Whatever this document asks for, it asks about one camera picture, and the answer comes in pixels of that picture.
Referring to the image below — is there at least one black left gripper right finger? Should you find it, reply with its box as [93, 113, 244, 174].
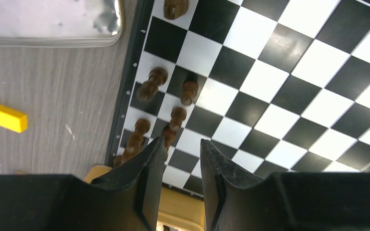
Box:
[200, 139, 370, 231]

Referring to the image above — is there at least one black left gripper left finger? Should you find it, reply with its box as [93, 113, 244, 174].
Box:
[0, 137, 165, 231]

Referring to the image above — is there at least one black white folding chessboard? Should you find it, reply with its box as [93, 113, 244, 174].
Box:
[106, 0, 370, 197]

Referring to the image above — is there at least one tin lid with bears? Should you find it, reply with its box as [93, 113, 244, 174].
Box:
[0, 0, 124, 48]

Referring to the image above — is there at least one gold tin box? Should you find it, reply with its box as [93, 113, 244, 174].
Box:
[157, 187, 205, 231]

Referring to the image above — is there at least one dark pawn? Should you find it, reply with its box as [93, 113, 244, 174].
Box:
[169, 107, 187, 132]
[161, 127, 176, 161]
[180, 81, 198, 106]

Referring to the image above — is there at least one dark tall piece back row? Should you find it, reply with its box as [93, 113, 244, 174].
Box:
[136, 67, 168, 102]

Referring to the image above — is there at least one small yellow block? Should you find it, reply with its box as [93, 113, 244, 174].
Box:
[0, 104, 28, 133]

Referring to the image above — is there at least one dark piece near rook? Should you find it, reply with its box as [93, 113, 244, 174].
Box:
[163, 0, 190, 20]

